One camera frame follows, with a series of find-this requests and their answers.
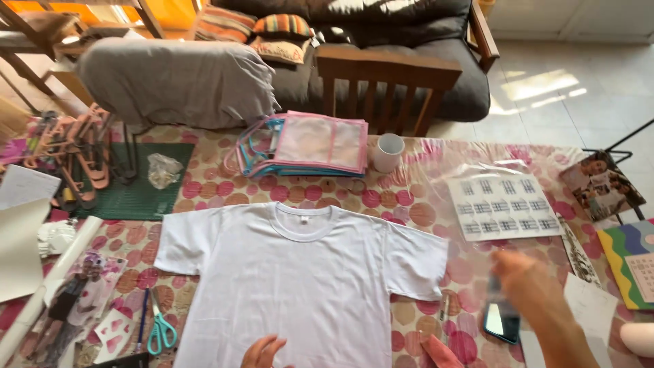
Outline person's right hand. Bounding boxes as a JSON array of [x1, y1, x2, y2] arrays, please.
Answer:
[[489, 249, 563, 328]]

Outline person's left hand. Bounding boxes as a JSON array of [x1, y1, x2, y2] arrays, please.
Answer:
[[240, 334, 295, 368]]

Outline small grey object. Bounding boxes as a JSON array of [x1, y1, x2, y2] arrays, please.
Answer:
[[485, 272, 508, 313]]

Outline black phone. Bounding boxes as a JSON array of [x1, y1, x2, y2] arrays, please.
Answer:
[[482, 301, 522, 345]]

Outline white printed sticker sheet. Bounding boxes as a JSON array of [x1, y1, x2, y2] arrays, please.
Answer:
[[448, 173, 564, 242]]

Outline white t-shirt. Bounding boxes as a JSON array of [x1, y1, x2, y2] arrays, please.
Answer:
[[153, 201, 449, 368]]

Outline silver pen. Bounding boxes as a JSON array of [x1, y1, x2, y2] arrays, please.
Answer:
[[438, 292, 451, 344]]

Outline black patterned paper strip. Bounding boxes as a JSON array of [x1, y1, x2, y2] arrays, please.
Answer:
[[558, 217, 603, 288]]

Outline white creased paper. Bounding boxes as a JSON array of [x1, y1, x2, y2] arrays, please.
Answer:
[[518, 273, 620, 368]]

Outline clear plastic sheet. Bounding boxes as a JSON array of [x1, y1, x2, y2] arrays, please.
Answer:
[[409, 138, 588, 256]]

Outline teal scissors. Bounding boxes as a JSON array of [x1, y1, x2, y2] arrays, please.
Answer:
[[147, 289, 178, 356]]

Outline colourful wavy calendar card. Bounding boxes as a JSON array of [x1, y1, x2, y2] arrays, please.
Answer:
[[597, 219, 654, 311]]

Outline blue pen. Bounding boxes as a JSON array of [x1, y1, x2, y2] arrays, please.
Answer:
[[135, 287, 150, 353]]

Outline square photo print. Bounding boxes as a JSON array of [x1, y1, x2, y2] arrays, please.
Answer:
[[558, 151, 647, 223]]

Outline pink dotted tablecloth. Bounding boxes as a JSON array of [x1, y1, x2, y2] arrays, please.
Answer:
[[0, 117, 654, 368]]

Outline sheet with pink hearts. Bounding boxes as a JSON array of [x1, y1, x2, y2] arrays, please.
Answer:
[[93, 307, 135, 365]]

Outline pale pink round object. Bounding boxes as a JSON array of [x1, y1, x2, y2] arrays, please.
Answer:
[[620, 322, 654, 358]]

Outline white mug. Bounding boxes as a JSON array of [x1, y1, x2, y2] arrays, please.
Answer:
[[372, 133, 405, 174]]

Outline black metal stand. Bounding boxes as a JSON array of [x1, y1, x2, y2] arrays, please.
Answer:
[[582, 119, 654, 223]]

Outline large photo print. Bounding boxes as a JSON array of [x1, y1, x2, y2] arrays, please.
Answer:
[[23, 249, 128, 368]]

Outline green cutting mat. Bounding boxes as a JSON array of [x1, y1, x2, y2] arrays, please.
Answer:
[[72, 142, 196, 221]]

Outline crumpled clear plastic bag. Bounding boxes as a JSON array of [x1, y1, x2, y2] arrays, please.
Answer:
[[147, 153, 184, 190]]

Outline stack of pink blue bags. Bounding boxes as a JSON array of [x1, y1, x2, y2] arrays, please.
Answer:
[[225, 110, 370, 179]]

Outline brown wooden chair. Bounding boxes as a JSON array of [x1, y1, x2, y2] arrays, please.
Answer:
[[315, 45, 463, 137]]

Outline white paper roll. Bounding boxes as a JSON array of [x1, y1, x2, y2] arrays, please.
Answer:
[[0, 215, 104, 366]]

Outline white crumpled tissue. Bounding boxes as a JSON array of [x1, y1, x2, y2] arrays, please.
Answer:
[[37, 219, 78, 258]]

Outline dark grey sofa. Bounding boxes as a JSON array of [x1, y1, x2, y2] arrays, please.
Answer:
[[209, 0, 501, 123]]

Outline beige paper sheet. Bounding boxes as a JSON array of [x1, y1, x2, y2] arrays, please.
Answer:
[[0, 198, 52, 303]]

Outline pile of pink hangers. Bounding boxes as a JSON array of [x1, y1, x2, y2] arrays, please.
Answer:
[[23, 103, 114, 210]]

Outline grey cloth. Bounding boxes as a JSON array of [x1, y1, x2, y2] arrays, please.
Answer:
[[75, 37, 281, 133]]

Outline white paper sheet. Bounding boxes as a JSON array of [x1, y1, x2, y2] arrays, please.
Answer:
[[0, 164, 62, 211]]

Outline beige embroidered cushion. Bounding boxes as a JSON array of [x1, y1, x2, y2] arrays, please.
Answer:
[[249, 36, 312, 65]]

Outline striped round cushion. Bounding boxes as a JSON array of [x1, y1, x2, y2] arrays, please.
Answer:
[[253, 14, 316, 41]]

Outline striped orange cushion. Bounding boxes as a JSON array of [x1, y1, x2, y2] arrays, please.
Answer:
[[194, 4, 258, 44]]

